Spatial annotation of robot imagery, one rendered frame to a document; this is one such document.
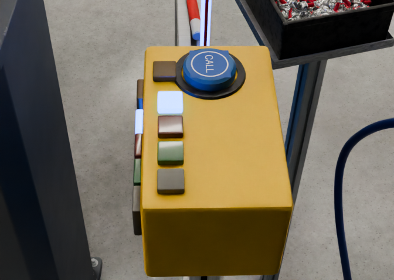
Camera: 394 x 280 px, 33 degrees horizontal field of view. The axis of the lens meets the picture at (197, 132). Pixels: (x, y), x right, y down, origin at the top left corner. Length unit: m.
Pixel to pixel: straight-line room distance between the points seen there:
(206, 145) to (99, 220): 1.28
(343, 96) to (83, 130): 0.78
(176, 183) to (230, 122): 0.07
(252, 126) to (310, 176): 1.37
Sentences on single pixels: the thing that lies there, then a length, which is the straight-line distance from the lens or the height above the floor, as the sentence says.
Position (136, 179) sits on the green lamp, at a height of 1.06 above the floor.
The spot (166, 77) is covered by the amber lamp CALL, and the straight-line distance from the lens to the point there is 0.50.
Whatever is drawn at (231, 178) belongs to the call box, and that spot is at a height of 1.07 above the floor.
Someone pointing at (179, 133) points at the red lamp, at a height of 1.08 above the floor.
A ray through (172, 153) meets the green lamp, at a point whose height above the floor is 1.08.
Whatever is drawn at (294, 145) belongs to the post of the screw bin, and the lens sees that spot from 1.12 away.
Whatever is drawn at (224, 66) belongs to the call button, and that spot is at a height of 1.08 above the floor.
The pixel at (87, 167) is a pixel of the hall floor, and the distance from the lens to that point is 1.84.
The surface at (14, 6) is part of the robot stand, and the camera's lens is 0.83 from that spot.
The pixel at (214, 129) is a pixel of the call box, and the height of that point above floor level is 1.07.
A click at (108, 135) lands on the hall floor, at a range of 1.91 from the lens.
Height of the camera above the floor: 1.43
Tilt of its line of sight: 48 degrees down
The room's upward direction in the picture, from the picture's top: 2 degrees clockwise
